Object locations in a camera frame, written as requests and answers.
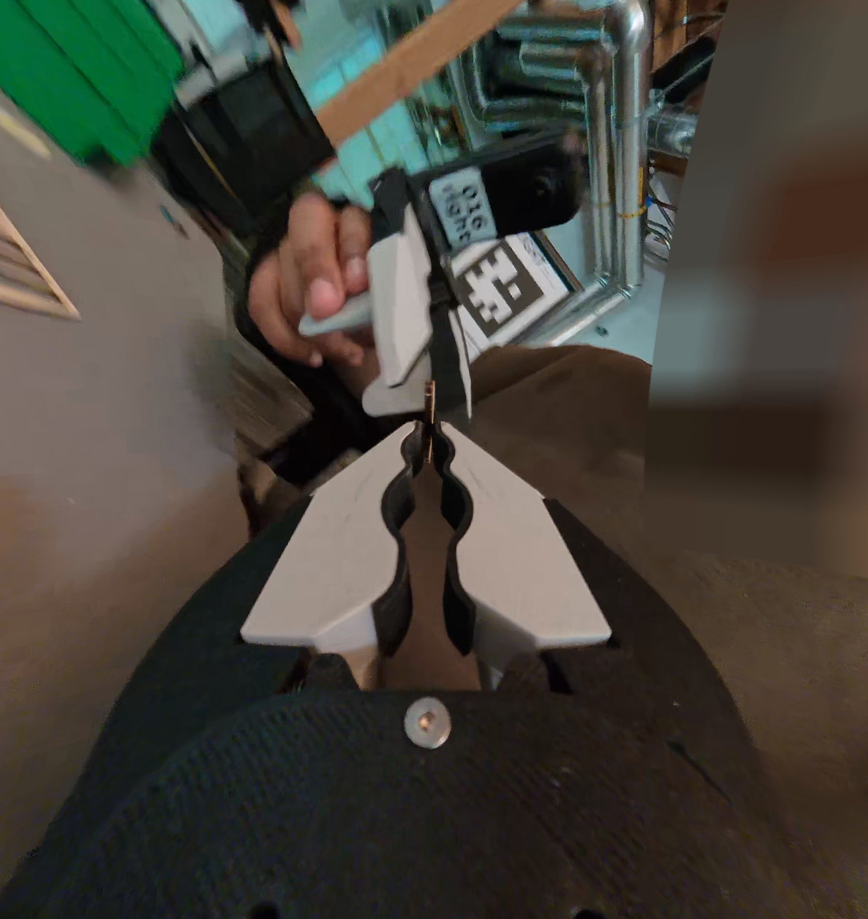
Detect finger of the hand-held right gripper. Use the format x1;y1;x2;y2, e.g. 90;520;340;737
440;283;476;421
362;214;445;419

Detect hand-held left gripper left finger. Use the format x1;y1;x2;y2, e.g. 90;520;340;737
240;421;425;689

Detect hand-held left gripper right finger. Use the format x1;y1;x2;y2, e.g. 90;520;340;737
433;421;613;690

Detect person's right hand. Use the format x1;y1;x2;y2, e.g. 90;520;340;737
247;191;379;370

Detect silver ventilation ducts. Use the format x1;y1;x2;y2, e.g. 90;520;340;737
470;0;701;346

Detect black chair armrest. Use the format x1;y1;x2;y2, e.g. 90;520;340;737
262;359;406;496

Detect wooden beam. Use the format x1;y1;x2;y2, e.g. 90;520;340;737
312;0;528;148

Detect black padded chair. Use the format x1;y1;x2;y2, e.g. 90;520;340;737
153;61;336;241

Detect narrow wooden puzzle sheet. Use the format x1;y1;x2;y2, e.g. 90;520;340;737
0;168;82;322

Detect green plastic bin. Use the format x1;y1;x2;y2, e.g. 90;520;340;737
0;0;189;168

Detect small pale wax stick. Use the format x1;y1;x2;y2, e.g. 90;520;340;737
0;102;53;160

